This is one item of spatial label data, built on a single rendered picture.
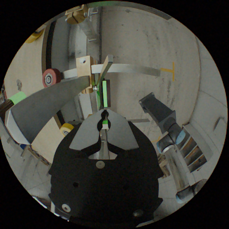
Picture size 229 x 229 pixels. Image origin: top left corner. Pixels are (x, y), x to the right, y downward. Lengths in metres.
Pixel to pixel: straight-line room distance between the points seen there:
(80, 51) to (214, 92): 2.76
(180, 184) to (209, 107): 2.29
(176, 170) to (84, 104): 0.91
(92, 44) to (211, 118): 2.81
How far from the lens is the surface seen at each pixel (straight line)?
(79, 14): 0.26
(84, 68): 0.26
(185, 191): 0.72
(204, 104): 2.75
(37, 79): 0.37
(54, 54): 0.48
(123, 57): 1.17
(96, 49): 0.45
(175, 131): 0.83
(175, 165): 0.73
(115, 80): 1.13
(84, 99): 0.56
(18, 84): 0.55
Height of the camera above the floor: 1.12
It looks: 58 degrees down
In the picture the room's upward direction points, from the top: 175 degrees clockwise
